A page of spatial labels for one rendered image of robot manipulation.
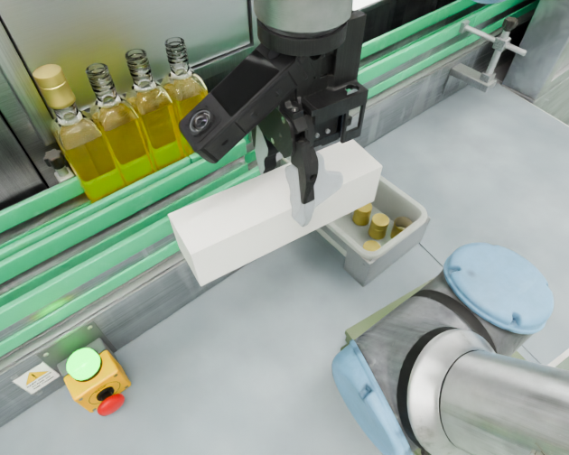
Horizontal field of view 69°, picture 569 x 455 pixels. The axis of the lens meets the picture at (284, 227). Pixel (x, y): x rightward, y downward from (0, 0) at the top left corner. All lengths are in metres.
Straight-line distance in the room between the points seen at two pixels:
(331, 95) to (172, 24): 0.48
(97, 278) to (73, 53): 0.35
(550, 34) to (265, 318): 1.01
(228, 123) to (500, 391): 0.29
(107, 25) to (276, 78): 0.46
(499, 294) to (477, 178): 0.62
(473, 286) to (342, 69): 0.26
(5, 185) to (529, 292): 0.82
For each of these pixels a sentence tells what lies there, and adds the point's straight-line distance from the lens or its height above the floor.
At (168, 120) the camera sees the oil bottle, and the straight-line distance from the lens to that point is 0.69.
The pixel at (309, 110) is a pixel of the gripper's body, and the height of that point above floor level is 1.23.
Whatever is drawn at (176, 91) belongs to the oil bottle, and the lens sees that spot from 0.67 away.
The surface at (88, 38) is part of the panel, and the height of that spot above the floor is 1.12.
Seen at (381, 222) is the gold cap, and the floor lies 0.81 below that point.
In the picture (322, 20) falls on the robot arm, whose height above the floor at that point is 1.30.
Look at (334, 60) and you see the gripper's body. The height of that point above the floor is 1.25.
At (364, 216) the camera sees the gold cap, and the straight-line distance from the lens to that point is 0.85.
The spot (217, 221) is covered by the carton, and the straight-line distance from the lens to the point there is 0.43.
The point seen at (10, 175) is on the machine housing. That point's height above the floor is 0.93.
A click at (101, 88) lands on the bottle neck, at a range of 0.64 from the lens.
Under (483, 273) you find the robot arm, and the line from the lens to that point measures 0.50.
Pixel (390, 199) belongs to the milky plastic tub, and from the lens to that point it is 0.87.
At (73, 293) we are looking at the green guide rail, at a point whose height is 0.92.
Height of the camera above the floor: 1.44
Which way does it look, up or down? 52 degrees down
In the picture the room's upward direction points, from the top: straight up
